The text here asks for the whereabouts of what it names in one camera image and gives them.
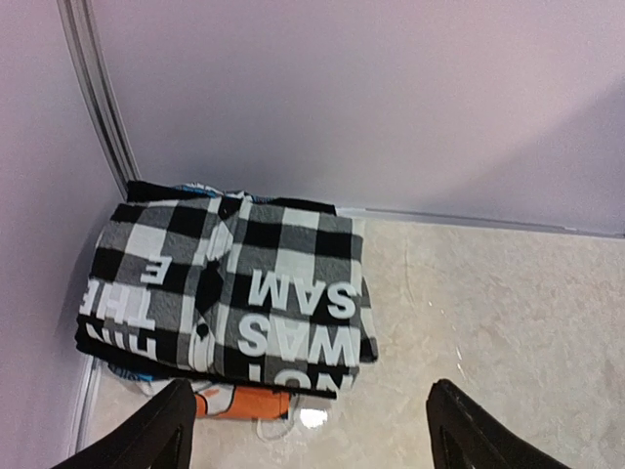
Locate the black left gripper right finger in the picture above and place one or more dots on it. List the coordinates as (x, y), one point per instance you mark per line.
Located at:
(464, 435)

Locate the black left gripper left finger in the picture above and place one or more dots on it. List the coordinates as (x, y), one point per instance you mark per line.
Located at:
(158, 435)

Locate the black white checked shirt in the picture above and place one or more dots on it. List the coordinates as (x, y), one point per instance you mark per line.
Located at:
(230, 289)

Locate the black t-shirt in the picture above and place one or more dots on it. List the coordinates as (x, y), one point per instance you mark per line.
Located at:
(140, 191)

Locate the colourful patterned folded shorts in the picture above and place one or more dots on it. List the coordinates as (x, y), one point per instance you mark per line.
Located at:
(215, 400)

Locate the left aluminium frame post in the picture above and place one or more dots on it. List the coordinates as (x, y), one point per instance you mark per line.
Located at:
(87, 55)

